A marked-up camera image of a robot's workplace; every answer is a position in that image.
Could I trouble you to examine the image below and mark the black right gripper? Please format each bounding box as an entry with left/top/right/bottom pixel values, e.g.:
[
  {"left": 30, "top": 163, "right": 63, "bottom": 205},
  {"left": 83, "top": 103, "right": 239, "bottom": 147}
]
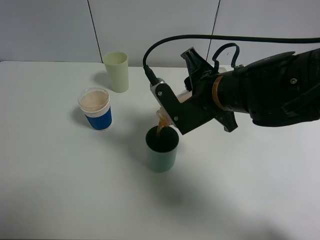
[{"left": 180, "top": 47, "right": 238, "bottom": 132}]

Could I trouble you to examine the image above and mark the pink label drink bottle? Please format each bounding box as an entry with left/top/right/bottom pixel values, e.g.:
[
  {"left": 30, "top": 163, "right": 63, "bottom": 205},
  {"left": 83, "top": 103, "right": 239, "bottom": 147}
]
[{"left": 150, "top": 77, "right": 213, "bottom": 135}]

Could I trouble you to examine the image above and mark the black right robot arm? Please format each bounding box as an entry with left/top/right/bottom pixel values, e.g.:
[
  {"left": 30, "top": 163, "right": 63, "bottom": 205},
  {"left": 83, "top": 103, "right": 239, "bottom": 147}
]
[{"left": 178, "top": 48, "right": 320, "bottom": 134}]

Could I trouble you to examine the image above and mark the teal green plastic cup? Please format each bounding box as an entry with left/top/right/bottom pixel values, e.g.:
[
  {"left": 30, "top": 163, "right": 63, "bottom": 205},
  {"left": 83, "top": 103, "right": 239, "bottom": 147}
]
[{"left": 145, "top": 126, "right": 180, "bottom": 173}]

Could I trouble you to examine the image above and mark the pale green plastic cup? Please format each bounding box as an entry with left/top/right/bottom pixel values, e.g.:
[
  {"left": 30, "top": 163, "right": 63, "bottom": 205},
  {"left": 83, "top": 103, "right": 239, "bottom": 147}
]
[{"left": 102, "top": 51, "right": 129, "bottom": 93}]

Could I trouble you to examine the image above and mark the blue sleeved glass cup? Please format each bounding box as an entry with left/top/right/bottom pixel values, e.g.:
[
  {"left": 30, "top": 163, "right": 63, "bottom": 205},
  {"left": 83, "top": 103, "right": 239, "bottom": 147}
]
[{"left": 78, "top": 88, "right": 112, "bottom": 131}]

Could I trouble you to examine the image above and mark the black camera cable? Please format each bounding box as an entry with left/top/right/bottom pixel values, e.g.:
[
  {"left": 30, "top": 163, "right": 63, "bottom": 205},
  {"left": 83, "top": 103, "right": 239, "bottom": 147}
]
[{"left": 142, "top": 34, "right": 320, "bottom": 85}]

